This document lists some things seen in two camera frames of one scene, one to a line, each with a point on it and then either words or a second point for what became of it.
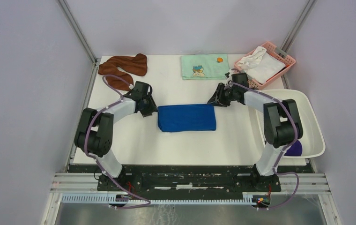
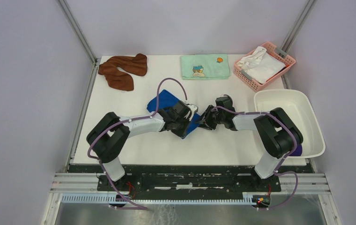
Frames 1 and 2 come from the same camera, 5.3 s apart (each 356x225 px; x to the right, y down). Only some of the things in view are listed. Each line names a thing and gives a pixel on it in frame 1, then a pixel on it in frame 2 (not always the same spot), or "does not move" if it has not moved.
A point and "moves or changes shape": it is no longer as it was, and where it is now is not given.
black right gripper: (217, 98) -> (206, 123)
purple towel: (295, 150) does not move
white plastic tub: (312, 141) does not move
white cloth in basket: (260, 66) does not move
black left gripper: (153, 107) -> (181, 133)
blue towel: (195, 117) moves or changes shape
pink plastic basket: (286, 60) does not move
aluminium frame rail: (83, 183) does not move
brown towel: (122, 67) does not move
